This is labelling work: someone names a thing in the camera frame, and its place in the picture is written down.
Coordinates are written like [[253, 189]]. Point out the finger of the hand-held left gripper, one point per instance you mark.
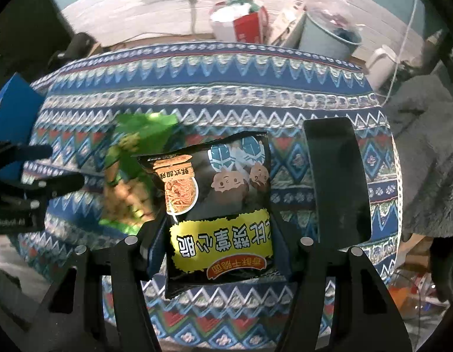
[[61, 185], [32, 153]]

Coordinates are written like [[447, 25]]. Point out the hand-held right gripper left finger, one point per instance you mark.
[[154, 251]]

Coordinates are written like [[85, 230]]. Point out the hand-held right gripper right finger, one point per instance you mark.
[[287, 253]]

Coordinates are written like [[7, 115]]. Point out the blue cardboard box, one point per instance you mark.
[[17, 113]]

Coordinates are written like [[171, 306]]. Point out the green snack packet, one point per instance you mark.
[[127, 176]]

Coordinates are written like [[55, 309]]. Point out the black yellow snack packet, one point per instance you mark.
[[219, 198]]

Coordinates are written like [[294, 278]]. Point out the black cylindrical device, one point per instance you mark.
[[77, 46]]

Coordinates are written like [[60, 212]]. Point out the dark grey fleece blanket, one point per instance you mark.
[[428, 161]]

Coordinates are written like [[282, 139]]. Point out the patterned blue tablecloth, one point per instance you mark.
[[219, 91]]

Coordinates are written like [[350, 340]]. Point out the white kettle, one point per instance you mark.
[[382, 66]]

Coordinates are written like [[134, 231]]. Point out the pale blue waste bin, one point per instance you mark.
[[321, 42]]

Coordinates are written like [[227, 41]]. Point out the red white paper bag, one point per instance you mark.
[[248, 29]]

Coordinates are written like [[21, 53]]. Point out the flattened printed carton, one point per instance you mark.
[[287, 22]]

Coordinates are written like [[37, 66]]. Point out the clear plastic bin liner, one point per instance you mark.
[[336, 14]]

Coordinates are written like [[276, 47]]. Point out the crumpled plastic waste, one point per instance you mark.
[[235, 7]]

